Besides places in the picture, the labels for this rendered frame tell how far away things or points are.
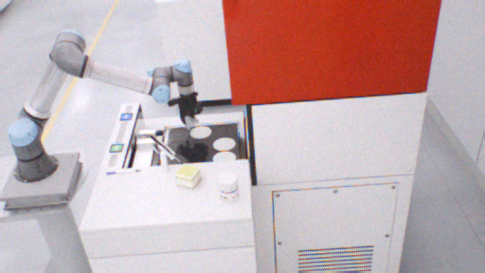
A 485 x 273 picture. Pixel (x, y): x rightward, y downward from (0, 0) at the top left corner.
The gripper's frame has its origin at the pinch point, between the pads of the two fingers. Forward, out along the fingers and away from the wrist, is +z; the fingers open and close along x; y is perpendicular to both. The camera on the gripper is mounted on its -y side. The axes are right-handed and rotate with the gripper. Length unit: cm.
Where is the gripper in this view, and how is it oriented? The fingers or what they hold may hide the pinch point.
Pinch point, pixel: (188, 127)
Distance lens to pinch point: 237.6
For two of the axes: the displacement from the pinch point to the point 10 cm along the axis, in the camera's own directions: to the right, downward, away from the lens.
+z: 0.7, 8.2, 5.6
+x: 4.7, -5.2, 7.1
